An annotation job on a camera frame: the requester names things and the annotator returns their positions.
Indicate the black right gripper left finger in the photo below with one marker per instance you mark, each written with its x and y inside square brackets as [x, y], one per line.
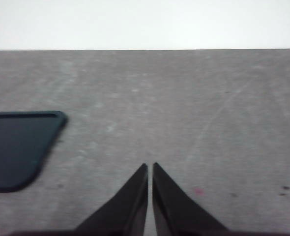
[127, 211]

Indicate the black rectangular tray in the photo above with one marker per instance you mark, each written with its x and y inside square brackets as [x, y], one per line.
[14, 150]

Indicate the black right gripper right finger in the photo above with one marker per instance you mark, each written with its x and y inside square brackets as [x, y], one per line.
[174, 211]

